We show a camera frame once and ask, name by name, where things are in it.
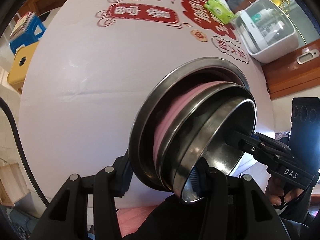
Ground small fluted steel bowl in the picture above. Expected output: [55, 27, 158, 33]
[173, 96, 257, 203]

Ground pink steel bowl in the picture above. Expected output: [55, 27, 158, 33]
[153, 81, 255, 192]

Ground large steel bowl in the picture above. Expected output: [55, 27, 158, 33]
[128, 57, 250, 191]

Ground person right hand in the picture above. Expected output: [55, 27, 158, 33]
[265, 176, 304, 206]

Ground white bottle sterilizer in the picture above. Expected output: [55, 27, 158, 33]
[233, 0, 298, 64]

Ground pink printed tablecloth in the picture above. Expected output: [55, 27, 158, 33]
[18, 0, 274, 199]

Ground green tissue pack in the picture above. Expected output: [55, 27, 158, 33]
[204, 0, 237, 24]

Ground yellow plastic stool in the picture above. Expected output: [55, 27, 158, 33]
[7, 42, 39, 94]

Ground blue plastic stool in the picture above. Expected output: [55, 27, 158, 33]
[9, 16, 46, 55]

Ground stack of books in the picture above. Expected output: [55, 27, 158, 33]
[10, 11, 36, 40]

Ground black camera cable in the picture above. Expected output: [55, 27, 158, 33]
[0, 96, 49, 208]

